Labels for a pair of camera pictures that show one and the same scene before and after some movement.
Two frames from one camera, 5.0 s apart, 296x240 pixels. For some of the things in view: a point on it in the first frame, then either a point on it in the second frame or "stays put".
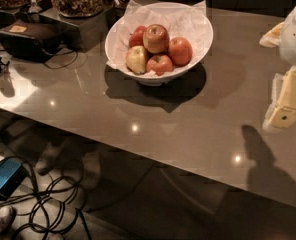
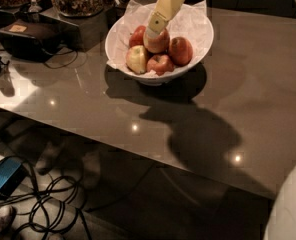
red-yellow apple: [155, 38] stays put
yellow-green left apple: [136, 59] stays put
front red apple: [160, 64] stays put
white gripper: [295, 37] -> [167, 4]
